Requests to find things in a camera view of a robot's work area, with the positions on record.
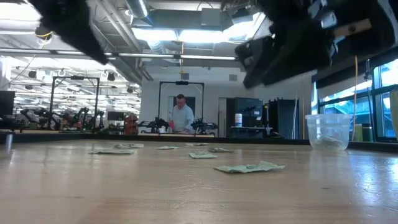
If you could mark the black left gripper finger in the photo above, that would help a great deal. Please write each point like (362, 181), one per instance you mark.
(90, 46)

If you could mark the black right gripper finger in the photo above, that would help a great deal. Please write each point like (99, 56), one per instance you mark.
(252, 51)
(295, 59)

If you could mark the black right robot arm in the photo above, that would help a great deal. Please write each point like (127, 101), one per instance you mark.
(379, 34)

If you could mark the background black robot arm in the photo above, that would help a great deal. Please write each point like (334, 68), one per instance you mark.
(203, 126)
(34, 116)
(82, 118)
(155, 124)

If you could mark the grey ceiling unit box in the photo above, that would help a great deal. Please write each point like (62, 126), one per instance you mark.
(211, 17)

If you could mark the black cabinet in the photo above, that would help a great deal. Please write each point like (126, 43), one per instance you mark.
(248, 109)
(283, 118)

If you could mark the clear round plastic container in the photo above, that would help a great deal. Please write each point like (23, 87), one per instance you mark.
(317, 124)

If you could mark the white cylindrical canister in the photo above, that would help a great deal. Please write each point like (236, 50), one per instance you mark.
(238, 120)

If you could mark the black monitor screen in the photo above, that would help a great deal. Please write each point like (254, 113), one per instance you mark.
(115, 115)
(6, 102)

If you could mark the long ceiling tube light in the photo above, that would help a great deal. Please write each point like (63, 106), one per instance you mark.
(177, 56)

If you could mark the red background object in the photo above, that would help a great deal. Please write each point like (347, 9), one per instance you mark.
(131, 124)

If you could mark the person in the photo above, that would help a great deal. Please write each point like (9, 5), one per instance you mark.
(183, 118)

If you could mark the background black gantry frame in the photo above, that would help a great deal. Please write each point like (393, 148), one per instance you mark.
(74, 77)
(182, 82)

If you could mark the silver ceiling air duct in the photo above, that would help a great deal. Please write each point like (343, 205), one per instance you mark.
(136, 7)

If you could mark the dark window frame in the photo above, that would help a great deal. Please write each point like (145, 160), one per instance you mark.
(377, 105)

